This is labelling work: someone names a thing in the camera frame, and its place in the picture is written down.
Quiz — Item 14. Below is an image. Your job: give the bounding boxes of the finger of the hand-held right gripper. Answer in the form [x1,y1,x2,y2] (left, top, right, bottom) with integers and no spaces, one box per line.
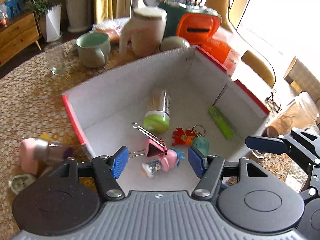
[245,127,320,165]

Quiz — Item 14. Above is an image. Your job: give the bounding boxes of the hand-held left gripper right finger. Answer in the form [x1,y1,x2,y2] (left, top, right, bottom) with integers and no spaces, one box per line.
[188,146,273,201]

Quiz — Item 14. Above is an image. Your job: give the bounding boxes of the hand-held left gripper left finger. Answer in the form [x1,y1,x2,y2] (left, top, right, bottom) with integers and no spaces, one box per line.
[37,146,129,201]

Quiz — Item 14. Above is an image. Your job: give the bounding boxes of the teal egg toy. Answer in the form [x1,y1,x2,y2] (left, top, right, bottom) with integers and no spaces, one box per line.
[191,136,209,155]

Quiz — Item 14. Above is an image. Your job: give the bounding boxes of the pink figure toy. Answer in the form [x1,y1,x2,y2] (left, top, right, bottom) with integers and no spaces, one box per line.
[160,148,186,172]

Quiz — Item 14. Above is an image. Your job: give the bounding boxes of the orange figure keychain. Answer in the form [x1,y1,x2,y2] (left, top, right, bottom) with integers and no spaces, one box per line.
[172,124,206,147]

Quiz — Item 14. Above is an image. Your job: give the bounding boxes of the pink binder clip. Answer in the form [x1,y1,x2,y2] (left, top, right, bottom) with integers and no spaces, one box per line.
[132,122,168,158]

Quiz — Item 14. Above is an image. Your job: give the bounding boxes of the green marker tube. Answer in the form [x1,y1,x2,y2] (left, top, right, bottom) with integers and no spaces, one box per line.
[209,106,234,140]

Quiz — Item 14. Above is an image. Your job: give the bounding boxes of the toothpick jar with green lid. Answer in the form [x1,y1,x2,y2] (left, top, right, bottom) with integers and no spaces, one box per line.
[143,88,172,133]

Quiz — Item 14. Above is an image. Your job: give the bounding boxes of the red cardboard box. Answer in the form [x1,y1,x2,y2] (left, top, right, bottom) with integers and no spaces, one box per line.
[62,45,271,192]

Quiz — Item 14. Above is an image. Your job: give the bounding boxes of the small bottle with silver cap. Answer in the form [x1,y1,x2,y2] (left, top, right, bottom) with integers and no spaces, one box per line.
[34,137,75,162]

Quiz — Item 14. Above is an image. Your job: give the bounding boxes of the pink egg-shaped case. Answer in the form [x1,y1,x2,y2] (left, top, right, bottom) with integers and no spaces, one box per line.
[20,138,40,175]

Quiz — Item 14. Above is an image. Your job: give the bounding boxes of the pale teal oblong case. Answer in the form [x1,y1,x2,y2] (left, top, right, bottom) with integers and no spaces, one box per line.
[9,174,37,195]

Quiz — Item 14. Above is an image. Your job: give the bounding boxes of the glass bottle with dark liquid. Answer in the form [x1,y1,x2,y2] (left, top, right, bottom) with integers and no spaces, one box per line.
[252,91,320,158]

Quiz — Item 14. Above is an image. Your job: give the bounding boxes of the black eyeglasses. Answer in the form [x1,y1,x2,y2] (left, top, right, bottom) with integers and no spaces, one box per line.
[265,89,283,112]

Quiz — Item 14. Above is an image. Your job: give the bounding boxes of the beige chair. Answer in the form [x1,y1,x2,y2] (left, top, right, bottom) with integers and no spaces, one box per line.
[284,56,304,93]

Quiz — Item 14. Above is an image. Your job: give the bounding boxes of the yellow giraffe toy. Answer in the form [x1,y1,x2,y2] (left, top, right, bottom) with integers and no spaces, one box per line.
[205,0,275,87]

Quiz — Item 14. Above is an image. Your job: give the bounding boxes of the orange tissue packet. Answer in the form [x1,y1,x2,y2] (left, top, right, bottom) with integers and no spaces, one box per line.
[200,27,244,77]

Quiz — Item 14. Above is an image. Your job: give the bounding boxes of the green ceramic mug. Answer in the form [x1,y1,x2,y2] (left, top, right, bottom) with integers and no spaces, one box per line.
[76,32,111,68]

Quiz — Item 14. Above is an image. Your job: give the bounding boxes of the pale round ball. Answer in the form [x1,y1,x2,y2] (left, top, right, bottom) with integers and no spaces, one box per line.
[160,36,190,53]

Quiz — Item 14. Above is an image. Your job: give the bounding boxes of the clear drinking glass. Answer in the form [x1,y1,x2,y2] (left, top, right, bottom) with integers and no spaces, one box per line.
[45,42,68,75]

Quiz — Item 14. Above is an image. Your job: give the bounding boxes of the beige lidded jug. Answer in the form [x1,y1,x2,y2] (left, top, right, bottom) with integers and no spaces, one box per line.
[119,7,167,57]

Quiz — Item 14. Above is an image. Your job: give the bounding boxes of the orange and green desk organizer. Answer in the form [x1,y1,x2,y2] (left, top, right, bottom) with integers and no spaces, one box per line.
[157,0,222,45]

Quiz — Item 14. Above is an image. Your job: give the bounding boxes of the clear plastic bag of snacks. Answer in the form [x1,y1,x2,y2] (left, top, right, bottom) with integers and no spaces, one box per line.
[92,19,130,42]

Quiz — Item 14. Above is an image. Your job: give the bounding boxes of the white planter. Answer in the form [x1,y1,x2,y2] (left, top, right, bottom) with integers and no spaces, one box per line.
[40,4,62,43]

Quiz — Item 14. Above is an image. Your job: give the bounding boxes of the yellow curtain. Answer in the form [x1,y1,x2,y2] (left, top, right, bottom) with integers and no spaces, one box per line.
[94,0,133,24]

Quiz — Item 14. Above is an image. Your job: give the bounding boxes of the white tower air conditioner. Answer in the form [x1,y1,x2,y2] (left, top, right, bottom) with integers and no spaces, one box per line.
[64,0,94,33]

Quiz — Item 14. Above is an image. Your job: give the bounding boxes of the wooden sideboard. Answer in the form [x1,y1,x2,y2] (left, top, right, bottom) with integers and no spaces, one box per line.
[0,9,42,67]

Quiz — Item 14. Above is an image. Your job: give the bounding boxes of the green potted tree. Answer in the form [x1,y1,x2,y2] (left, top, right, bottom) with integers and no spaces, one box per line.
[11,0,62,20]

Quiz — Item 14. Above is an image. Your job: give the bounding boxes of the plastic bag of fruit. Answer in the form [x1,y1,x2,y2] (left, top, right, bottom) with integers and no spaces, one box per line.
[0,4,9,27]

